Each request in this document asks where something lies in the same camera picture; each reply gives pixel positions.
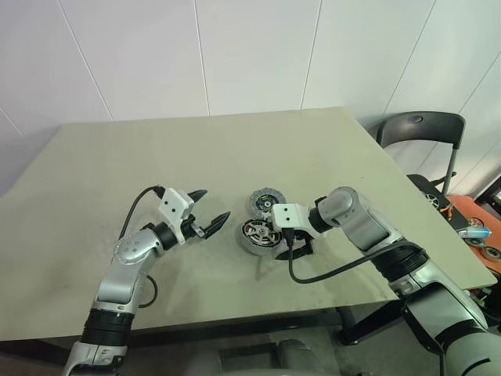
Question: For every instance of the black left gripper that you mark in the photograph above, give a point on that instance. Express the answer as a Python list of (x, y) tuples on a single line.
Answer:
[(190, 228)]

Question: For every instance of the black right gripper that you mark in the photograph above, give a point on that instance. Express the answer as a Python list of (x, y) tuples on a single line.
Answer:
[(300, 239)]

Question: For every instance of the black toy wheel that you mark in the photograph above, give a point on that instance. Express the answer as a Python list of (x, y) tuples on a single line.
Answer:
[(252, 250), (263, 203)]

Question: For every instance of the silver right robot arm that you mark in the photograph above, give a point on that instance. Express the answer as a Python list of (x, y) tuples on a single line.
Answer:
[(372, 231)]

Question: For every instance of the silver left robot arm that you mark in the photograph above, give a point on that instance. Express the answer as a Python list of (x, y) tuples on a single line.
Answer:
[(117, 282)]

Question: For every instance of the spare silver spoked rotor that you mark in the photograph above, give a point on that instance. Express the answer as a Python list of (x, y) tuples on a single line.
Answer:
[(431, 198)]

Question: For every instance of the grey rounded block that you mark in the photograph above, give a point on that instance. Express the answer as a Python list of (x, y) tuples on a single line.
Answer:
[(293, 354)]

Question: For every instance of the black folding chair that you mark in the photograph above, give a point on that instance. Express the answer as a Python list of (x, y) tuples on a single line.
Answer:
[(422, 129)]

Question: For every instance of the white blue tube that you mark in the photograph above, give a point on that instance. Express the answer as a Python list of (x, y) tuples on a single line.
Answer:
[(475, 233)]

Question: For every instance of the black round bearing part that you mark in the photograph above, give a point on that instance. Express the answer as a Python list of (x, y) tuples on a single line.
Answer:
[(491, 251)]

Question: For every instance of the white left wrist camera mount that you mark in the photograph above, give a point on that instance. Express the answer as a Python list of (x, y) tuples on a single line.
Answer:
[(174, 207)]

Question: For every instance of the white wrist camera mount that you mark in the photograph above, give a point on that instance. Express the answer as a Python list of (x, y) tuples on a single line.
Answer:
[(174, 207), (291, 217)]

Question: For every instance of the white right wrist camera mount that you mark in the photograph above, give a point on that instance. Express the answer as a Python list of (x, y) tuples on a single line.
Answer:
[(291, 217)]

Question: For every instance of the black table frame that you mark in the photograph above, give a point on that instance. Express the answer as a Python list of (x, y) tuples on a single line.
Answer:
[(235, 327)]

